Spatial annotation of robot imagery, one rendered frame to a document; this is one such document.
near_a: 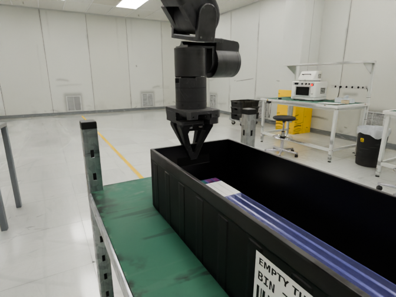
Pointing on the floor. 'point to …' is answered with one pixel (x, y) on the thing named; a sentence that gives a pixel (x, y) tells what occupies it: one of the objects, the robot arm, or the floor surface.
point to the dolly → (237, 105)
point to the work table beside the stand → (10, 177)
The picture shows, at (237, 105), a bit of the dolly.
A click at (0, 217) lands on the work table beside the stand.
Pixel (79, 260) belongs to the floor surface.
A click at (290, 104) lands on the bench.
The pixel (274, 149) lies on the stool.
